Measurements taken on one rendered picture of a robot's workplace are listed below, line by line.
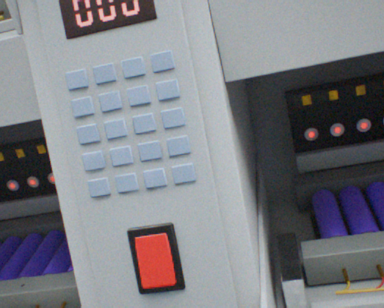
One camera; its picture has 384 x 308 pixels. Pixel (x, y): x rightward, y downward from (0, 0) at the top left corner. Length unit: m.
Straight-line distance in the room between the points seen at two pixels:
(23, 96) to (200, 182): 0.11
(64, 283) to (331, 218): 0.19
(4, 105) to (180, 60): 0.10
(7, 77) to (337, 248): 0.22
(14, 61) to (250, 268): 0.16
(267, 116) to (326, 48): 0.20
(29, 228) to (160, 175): 0.24
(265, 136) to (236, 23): 0.21
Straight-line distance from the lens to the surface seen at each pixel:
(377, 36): 0.24
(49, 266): 0.39
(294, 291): 0.29
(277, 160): 0.43
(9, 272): 0.41
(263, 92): 0.43
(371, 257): 0.31
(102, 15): 0.24
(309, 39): 0.24
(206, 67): 0.23
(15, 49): 0.27
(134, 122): 0.23
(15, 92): 0.27
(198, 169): 0.23
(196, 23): 0.23
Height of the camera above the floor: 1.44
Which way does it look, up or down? 5 degrees down
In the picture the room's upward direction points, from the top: 11 degrees counter-clockwise
